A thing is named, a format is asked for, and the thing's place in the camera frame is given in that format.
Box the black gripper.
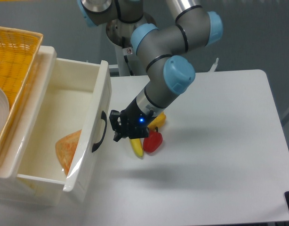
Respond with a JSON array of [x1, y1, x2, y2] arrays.
[[109, 95, 159, 142]]

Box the right white table bracket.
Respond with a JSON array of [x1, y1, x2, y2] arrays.
[[210, 57, 219, 72]]

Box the orange toast slice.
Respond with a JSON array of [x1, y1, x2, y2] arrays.
[[55, 130, 81, 175]]

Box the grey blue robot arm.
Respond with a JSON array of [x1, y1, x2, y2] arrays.
[[78, 0, 223, 141]]

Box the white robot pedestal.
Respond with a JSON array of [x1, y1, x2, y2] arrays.
[[106, 13, 156, 76]]

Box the white drawer cabinet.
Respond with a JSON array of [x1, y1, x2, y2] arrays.
[[0, 46, 62, 206]]

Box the red bell pepper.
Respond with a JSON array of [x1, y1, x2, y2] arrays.
[[143, 127, 163, 153]]

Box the yellow bell pepper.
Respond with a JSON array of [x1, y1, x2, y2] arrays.
[[148, 112, 166, 130]]

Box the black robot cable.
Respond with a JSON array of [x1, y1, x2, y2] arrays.
[[121, 37, 136, 76]]

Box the yellow banana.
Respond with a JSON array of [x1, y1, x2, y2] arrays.
[[130, 138, 144, 159]]

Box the yellow woven basket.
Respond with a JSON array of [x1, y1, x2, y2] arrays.
[[0, 26, 43, 157]]

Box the white bowl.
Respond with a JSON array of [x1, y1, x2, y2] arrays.
[[0, 88, 9, 133]]

